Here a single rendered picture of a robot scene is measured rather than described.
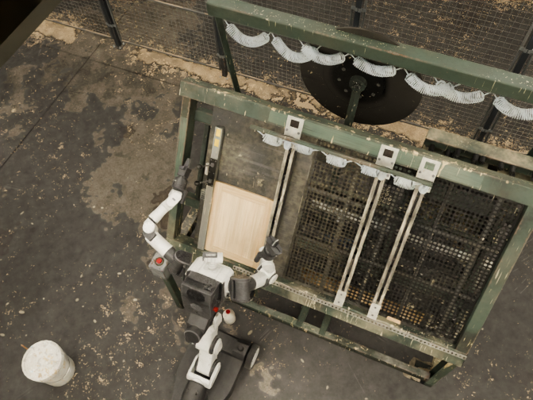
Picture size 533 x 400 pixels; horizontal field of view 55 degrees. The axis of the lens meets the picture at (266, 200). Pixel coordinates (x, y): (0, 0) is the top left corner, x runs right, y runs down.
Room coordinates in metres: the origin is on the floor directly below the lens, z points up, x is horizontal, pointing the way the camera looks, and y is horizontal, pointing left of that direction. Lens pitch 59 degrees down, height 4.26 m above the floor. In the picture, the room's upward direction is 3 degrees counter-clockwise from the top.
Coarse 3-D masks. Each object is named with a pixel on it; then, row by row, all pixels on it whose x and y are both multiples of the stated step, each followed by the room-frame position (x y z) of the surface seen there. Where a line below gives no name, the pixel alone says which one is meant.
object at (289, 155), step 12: (288, 120) 1.93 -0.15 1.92; (300, 120) 1.91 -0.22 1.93; (288, 132) 1.88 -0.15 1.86; (300, 132) 1.87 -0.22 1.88; (288, 144) 1.76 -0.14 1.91; (288, 156) 1.84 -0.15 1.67; (288, 168) 1.78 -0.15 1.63; (288, 180) 1.74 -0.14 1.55; (276, 192) 1.70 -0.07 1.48; (276, 204) 1.66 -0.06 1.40; (276, 216) 1.61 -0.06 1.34; (276, 228) 1.56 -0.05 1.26
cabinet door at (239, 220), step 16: (224, 192) 1.83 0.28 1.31; (240, 192) 1.80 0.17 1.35; (224, 208) 1.76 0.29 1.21; (240, 208) 1.73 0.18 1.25; (256, 208) 1.71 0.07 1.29; (224, 224) 1.69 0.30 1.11; (240, 224) 1.67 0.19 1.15; (256, 224) 1.64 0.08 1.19; (208, 240) 1.65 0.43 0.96; (224, 240) 1.62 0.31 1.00; (240, 240) 1.59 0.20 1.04; (256, 240) 1.57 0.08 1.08; (224, 256) 1.55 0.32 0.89; (240, 256) 1.52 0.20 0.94
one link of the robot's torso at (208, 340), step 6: (216, 318) 1.06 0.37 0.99; (216, 324) 1.04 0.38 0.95; (210, 330) 1.04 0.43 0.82; (216, 330) 1.06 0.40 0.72; (204, 336) 1.02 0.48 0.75; (210, 336) 1.01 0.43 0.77; (216, 336) 1.04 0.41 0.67; (204, 342) 0.99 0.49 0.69; (210, 342) 0.99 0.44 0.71; (216, 342) 1.00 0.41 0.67; (198, 348) 0.97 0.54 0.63; (204, 348) 0.96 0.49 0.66; (210, 348) 0.95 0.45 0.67; (210, 354) 0.93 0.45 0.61
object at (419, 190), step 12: (420, 168) 1.56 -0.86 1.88; (432, 180) 1.50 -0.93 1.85; (420, 192) 1.42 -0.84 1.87; (408, 204) 1.48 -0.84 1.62; (408, 216) 1.42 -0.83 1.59; (408, 228) 1.37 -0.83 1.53; (396, 240) 1.34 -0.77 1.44; (396, 252) 1.30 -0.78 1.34; (396, 264) 1.24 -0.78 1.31; (384, 276) 1.20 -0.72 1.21; (384, 288) 1.15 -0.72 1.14; (372, 312) 1.05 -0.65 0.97
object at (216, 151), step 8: (216, 128) 2.08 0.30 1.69; (224, 128) 2.09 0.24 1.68; (216, 136) 2.05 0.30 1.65; (216, 152) 1.98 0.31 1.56; (216, 168) 1.92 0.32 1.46; (216, 176) 1.91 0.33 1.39; (208, 192) 1.84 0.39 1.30; (208, 200) 1.81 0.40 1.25; (208, 208) 1.78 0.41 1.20; (208, 216) 1.74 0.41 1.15; (208, 224) 1.72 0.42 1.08; (200, 232) 1.69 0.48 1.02; (200, 240) 1.65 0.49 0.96; (200, 248) 1.61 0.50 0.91
